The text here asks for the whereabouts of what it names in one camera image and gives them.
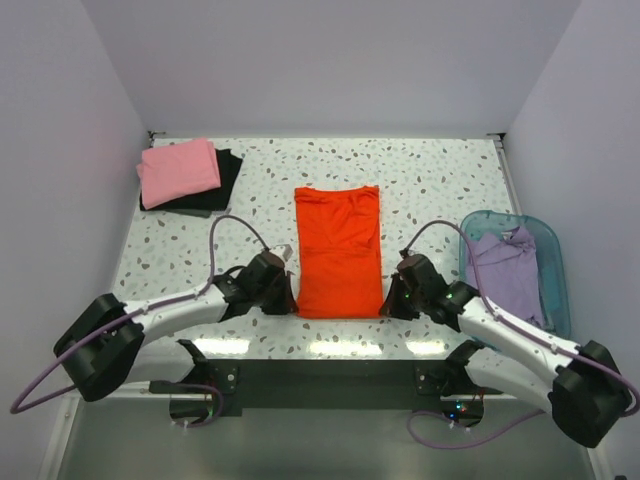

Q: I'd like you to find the orange t shirt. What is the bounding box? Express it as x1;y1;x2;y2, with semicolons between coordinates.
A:
295;186;383;320

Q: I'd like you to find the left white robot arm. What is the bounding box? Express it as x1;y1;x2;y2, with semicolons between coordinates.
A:
53;245;297;402

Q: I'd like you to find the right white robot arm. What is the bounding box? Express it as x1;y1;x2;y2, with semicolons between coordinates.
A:
380;254;634;448

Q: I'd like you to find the lavender t shirt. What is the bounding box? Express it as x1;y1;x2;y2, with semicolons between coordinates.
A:
471;226;545;328

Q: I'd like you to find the folded black t shirt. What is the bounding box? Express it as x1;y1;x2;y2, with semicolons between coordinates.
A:
151;149;243;218

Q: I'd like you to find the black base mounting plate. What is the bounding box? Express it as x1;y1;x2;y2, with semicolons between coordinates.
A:
149;359;496;418

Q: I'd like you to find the teal plastic basket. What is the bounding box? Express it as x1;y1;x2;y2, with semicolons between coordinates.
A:
461;210;571;338

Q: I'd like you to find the folded pink t shirt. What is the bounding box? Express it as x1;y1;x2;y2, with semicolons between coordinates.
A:
136;138;222;209

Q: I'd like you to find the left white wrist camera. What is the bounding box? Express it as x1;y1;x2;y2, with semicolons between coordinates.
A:
270;244;294;263

